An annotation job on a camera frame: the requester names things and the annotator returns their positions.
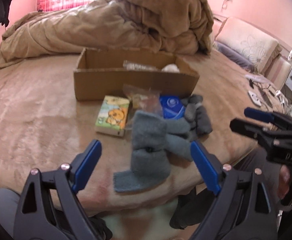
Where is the clear plastic snack bag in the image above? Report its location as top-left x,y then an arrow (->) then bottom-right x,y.
122,84 -> 163,116

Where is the person's right hand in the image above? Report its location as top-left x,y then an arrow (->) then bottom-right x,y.
277,165 -> 290,199

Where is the padded headboard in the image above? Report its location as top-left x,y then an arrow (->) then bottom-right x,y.
213,17 -> 292,89

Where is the grey blue sock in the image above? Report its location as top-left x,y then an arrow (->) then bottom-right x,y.
113,111 -> 193,193

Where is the white sock in box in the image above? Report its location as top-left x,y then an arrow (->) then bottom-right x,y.
162,63 -> 180,73

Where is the cartoon tissue pack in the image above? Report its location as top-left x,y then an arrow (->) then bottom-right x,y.
95,95 -> 130,137

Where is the dark grey sock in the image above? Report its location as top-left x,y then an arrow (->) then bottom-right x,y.
181,94 -> 213,138

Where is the brown bed sheet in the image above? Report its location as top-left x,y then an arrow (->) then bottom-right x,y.
0,47 -> 285,210

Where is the floral cream pillow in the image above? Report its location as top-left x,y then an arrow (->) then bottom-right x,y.
215,17 -> 282,74

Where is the purple grey pillow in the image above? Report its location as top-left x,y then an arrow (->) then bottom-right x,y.
214,41 -> 254,73

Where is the clear bag in box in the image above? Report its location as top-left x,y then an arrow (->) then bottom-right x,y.
122,60 -> 158,72

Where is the blue tissue pack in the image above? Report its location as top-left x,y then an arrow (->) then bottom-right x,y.
160,95 -> 186,120

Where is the tan fleece blanket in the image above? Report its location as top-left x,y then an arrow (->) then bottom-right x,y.
0,0 -> 214,70

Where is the brown cardboard box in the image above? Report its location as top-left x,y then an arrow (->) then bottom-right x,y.
74,49 -> 199,101

